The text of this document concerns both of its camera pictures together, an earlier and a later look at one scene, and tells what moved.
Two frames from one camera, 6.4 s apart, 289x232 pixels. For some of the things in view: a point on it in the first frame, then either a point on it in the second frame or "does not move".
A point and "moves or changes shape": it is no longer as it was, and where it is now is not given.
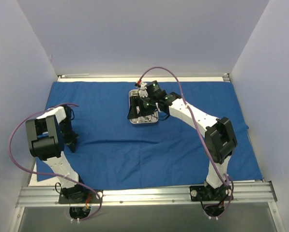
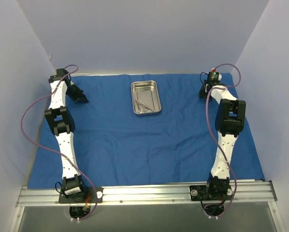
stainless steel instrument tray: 147,119 moves or changes shape
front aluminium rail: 242,192 does not move
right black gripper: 136,106 -> 203,90
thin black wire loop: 158,113 -> 202,81
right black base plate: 203,193 does not move
